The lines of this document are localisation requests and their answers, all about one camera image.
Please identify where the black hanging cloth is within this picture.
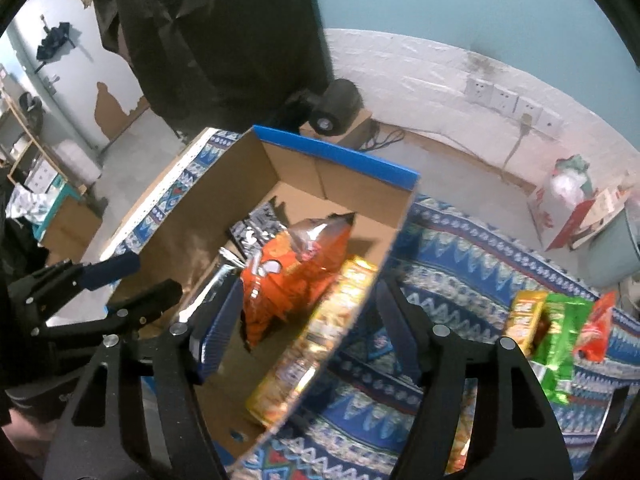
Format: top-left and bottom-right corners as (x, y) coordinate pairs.
(93, 0), (331, 134)

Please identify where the black snack bag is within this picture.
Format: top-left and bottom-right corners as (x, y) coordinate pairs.
(228, 200), (286, 259)

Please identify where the orange chips bag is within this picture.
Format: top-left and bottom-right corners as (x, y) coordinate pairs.
(241, 212), (356, 350)

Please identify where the cardboard packaging by bin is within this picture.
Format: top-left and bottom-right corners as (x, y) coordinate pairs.
(568, 172), (637, 250)

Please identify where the white red shopping bag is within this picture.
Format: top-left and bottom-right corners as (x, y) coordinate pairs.
(527, 155), (596, 250)

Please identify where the yellow nut snack bag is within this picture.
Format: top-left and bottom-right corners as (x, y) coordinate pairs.
(246, 257), (378, 429)
(503, 290), (549, 358)

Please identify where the blue cardboard box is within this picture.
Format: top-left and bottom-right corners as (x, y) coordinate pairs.
(103, 127), (420, 477)

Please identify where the orange green snack bag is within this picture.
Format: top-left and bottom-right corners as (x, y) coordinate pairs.
(445, 389), (477, 476)

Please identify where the grey plug and cable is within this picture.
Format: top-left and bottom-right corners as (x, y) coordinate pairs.
(357, 112), (535, 183)

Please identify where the person's left hand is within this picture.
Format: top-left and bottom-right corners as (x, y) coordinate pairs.
(1, 408), (58, 479)

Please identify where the white wall socket strip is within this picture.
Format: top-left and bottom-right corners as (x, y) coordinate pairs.
(464, 76), (564, 139)

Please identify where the red snack bag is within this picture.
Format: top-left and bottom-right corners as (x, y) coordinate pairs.
(573, 290), (617, 363)

